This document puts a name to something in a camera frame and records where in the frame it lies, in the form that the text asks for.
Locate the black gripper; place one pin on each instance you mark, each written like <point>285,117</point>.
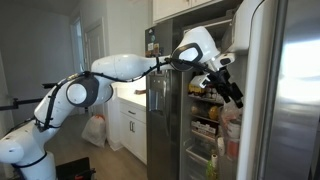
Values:
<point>224,81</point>

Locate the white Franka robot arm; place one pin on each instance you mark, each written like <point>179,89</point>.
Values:
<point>126,65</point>

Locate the fridge door with shelf bins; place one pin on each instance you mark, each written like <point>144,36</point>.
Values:
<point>256,116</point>

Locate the clear plastic door bin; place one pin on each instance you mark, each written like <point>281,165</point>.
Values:
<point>224,133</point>

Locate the pink and white can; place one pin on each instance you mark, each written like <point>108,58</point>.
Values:
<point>232,150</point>

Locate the steel fridge door with dispenser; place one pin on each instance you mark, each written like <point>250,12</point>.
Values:
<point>160,140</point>

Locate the white room door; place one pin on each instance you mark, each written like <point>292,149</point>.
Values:
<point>96,40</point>

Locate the clear bag of red food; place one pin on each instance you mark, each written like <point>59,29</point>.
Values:
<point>230,113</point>

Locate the white yogurt cups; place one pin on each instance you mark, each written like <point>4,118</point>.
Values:
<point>213,95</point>

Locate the yellow melon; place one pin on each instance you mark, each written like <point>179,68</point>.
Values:
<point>213,112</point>

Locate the yellow beer pack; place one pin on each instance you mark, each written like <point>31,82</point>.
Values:
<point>195,90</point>

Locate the small round pale fruit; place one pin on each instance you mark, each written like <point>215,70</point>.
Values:
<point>195,109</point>

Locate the egg cartons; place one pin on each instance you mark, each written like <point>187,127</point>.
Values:
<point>204,127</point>

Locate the white capped plastic bottle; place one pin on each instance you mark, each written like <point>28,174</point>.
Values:
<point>221,146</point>

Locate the clear crisper drawer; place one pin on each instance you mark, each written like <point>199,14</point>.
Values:
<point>200,151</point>

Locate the refrigerator body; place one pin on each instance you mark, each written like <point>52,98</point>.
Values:
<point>184,140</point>

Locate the green glass bottle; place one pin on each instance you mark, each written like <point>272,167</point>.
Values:
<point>210,170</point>

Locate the dark square magnet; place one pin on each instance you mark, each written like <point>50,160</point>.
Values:
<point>161,52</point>

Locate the small photo magnet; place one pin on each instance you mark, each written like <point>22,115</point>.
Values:
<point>156,49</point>

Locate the small brown object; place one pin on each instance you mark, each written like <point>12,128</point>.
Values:
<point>140,91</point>

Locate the white card magnet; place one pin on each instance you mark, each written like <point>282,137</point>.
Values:
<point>150,46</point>

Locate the teal round magnet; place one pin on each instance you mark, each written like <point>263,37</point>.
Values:
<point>153,38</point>

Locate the white base cabinet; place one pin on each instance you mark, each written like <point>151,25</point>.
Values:
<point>136,133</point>

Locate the white upper cabinets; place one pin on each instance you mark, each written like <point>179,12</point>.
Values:
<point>170,8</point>

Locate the white trash bag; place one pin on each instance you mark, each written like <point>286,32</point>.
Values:
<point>95,130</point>

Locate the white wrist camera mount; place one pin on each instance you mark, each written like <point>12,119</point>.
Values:
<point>200,81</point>

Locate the black stereo camera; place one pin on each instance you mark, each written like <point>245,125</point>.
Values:
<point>50,85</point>

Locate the black camera boom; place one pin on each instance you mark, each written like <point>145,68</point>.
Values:
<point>20,103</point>

